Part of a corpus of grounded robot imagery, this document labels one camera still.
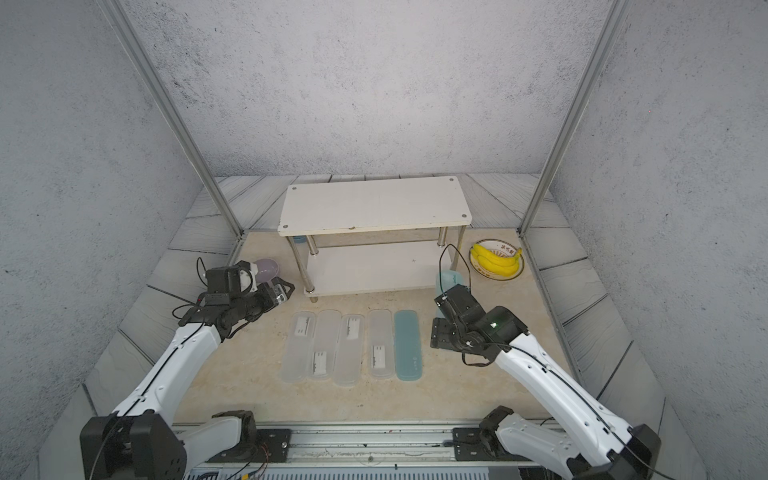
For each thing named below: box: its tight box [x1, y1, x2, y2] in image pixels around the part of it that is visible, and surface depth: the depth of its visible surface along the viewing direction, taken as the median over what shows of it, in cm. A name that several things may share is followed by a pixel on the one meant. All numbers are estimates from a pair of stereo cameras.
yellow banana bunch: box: [471, 244, 523, 277], surface depth 106 cm
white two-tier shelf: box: [277, 176, 472, 303], surface depth 87 cm
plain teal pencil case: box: [394, 310, 423, 382], surface depth 91 cm
